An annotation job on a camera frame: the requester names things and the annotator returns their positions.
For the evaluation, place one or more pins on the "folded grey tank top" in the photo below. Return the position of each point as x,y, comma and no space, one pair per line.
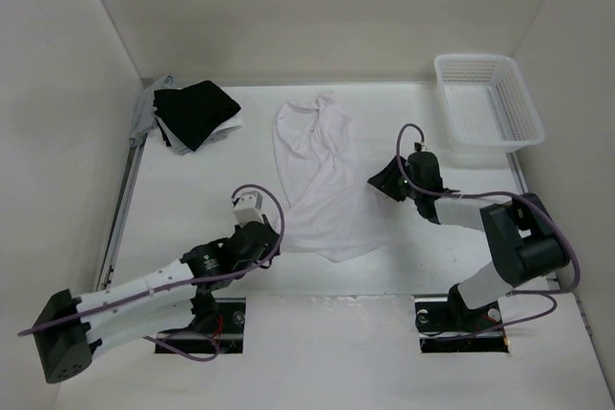
144,113

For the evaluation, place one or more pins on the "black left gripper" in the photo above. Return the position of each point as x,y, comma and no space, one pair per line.
270,246

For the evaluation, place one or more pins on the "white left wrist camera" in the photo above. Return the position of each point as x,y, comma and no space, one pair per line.
247,208

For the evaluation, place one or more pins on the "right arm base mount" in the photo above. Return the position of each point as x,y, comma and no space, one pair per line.
445,325

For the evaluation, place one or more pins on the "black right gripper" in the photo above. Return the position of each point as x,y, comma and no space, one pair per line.
384,180

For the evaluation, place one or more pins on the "white plastic basket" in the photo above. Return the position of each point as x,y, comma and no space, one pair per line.
486,105

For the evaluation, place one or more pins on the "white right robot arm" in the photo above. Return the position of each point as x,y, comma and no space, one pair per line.
522,239

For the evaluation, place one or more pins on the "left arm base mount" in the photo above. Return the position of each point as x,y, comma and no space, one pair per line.
216,329

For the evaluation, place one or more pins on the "white tank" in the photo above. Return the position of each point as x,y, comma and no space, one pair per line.
330,209
223,129

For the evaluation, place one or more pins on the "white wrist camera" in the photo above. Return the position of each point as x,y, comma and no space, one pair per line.
420,147
247,208

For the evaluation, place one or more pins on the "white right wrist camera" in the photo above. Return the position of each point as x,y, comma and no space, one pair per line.
420,147

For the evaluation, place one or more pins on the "folded black tank top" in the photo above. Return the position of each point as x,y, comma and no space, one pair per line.
188,116

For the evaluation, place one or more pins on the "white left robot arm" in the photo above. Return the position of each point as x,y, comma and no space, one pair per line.
174,307

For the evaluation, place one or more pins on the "folded white tank top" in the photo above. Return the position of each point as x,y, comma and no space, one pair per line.
223,129

